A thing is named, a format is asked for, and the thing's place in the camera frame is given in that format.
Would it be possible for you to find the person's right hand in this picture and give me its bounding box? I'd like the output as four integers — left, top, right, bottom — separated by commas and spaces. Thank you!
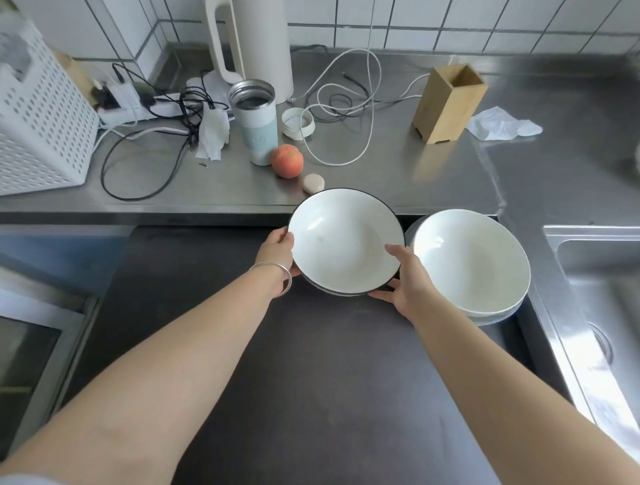
367, 243, 443, 323

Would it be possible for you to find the person's left hand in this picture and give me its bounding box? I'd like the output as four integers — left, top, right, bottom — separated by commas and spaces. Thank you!
255, 225, 303, 280

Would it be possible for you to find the plain white bowl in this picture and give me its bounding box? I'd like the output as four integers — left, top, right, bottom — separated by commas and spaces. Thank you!
411, 209, 532, 316

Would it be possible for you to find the white bowl with black rim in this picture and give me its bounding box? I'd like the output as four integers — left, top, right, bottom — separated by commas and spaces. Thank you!
287, 188, 406, 297

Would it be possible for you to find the white floral bowl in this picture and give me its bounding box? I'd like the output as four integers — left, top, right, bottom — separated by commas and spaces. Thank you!
403, 219, 527, 327

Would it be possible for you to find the person's right forearm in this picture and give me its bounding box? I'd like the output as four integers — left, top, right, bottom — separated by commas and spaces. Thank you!
407, 299, 640, 485

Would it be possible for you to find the person's left forearm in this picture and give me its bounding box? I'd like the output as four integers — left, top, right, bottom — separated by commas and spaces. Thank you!
0, 264, 291, 485

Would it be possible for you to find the stainless steel countertop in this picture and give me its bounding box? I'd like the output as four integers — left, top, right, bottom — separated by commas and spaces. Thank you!
0, 45, 640, 466

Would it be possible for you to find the peach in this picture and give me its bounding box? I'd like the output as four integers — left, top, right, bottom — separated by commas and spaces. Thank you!
270, 144, 305, 179

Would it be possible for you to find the white and teal tumbler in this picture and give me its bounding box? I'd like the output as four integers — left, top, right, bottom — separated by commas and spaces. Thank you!
227, 79, 279, 167

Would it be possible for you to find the white tumbler lid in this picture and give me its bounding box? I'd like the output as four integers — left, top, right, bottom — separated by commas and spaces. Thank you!
281, 107, 316, 141

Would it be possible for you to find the crumpled white tissue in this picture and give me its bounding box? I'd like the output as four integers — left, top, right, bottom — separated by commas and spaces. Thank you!
195, 102, 231, 162
465, 105, 543, 142

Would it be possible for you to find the white paper sheet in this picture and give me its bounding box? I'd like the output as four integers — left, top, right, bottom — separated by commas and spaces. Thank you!
185, 69, 235, 109

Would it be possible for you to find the white power strip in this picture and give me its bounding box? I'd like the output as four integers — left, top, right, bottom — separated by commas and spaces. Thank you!
92, 82, 201, 151

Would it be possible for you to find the steel double sink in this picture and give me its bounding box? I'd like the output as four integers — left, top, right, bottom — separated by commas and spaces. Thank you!
543, 225, 640, 466

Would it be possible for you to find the bamboo utensil holder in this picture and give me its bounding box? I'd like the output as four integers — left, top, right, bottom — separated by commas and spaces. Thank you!
411, 63, 489, 145

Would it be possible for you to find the white electric kettle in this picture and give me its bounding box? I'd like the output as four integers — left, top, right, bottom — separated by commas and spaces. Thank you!
205, 0, 295, 106

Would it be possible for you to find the blue base cabinet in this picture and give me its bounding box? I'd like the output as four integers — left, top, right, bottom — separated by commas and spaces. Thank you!
0, 225, 136, 298

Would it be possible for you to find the white perforated basket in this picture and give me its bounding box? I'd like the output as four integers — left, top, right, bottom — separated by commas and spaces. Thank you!
0, 17, 102, 197

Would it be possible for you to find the wooden board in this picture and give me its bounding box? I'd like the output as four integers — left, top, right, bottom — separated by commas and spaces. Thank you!
52, 49, 97, 109

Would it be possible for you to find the white shirt sleeve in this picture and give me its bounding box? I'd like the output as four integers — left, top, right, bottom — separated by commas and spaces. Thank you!
0, 473, 66, 485

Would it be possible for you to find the silver bracelet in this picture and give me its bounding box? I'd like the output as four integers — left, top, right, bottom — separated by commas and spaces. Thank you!
248, 261, 293, 298

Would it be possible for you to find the black power cable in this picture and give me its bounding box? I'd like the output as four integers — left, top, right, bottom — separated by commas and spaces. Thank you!
99, 99, 201, 203

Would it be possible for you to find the white cable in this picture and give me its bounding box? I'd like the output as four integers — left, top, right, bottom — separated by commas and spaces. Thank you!
292, 0, 432, 167

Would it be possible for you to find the black charging cable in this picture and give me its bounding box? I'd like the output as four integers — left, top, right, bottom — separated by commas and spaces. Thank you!
299, 43, 373, 109

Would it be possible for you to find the glass door with silver frame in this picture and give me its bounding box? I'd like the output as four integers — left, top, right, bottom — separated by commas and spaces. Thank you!
0, 264, 101, 460

